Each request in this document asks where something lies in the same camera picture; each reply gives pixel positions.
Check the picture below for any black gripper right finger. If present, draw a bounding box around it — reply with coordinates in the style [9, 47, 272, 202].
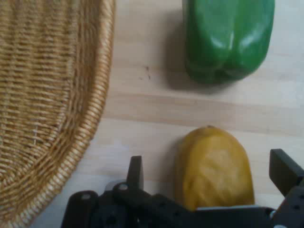
[269, 149, 304, 228]

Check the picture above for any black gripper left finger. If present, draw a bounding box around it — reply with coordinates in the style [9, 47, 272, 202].
[60, 156, 198, 228]

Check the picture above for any yellow lemon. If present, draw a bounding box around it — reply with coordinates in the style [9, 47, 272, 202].
[175, 125, 255, 212]

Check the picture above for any light wooden cutting board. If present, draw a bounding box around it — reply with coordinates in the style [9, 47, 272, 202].
[30, 0, 304, 228]

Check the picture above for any woven wicker basket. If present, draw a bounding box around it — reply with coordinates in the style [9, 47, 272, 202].
[0, 0, 116, 228]

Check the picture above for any green bell pepper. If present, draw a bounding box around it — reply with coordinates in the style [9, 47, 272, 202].
[182, 0, 276, 85]

